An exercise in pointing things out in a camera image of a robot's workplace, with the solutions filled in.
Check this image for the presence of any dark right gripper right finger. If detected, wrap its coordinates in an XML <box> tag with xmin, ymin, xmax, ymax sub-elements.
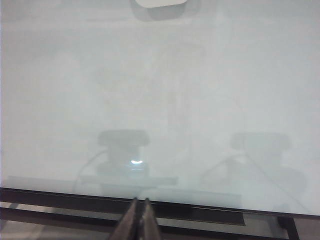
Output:
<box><xmin>141</xmin><ymin>197</ymin><xmax>161</xmax><ymax>240</ymax></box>

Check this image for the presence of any white whiteboard eraser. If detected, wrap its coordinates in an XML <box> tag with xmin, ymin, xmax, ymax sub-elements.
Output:
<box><xmin>134</xmin><ymin>0</ymin><xmax>189</xmax><ymax>9</ymax></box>

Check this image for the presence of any white glossy whiteboard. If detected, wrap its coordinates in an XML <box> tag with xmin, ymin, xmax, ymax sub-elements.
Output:
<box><xmin>0</xmin><ymin>0</ymin><xmax>320</xmax><ymax>218</ymax></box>

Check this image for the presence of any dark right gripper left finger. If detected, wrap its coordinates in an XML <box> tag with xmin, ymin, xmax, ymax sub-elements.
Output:
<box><xmin>113</xmin><ymin>197</ymin><xmax>143</xmax><ymax>240</ymax></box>

